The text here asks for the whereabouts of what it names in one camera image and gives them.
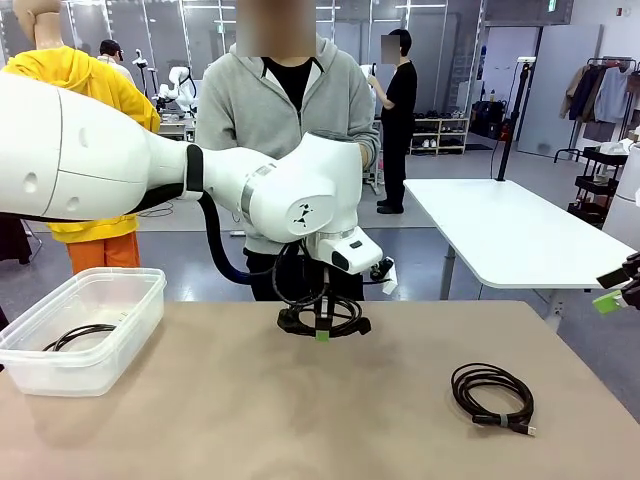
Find light blue hanging shirt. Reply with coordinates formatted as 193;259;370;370
593;67;632;125

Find black pole stand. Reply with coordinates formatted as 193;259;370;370
492;55;537;182

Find black USB extension cable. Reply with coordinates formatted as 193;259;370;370
42;323;118;353

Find white table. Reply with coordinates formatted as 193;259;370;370
402;177;639;331

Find wooden shoe rack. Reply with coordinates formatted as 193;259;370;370
408;115;471;156

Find white rounded machine housing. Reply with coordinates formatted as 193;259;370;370
602;142;640;236

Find beige mannequin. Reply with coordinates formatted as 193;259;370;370
12;0;64;51

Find clear plastic storage container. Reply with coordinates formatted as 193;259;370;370
0;267;168;399

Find beige hanging jacket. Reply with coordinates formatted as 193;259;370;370
558;64;589;121

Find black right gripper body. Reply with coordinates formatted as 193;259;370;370
621;251;640;311

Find background workbench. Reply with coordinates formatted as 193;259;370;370
157;113;199;144

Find person with black cap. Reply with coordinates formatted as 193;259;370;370
97;38;137;84

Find black clothes rack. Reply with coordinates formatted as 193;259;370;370
552;55;640;164

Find black USB cable grey tie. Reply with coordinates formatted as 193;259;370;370
449;362;539;439

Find thick black power cable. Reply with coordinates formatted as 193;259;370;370
277;295;372;339

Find brown cardboard box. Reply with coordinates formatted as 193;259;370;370
582;121;620;144

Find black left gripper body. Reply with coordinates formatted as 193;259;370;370
301;243;342;302

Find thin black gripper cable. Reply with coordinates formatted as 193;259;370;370
272;239;326;307

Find dark hanging jacket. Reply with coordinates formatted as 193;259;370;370
569;64;604;124

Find orange shorts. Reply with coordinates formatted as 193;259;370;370
66;232;142;275

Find person in grey hoodie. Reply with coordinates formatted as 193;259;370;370
194;29;381;302

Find black utility cart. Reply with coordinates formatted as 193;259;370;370
567;144;630;226

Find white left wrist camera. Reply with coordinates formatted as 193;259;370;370
367;256;400;297

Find black backpack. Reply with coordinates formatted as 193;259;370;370
470;98;514;141

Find person in black clothes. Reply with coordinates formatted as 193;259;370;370
369;28;419;215

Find black left arm hose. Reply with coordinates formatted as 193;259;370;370
201;192;281;287

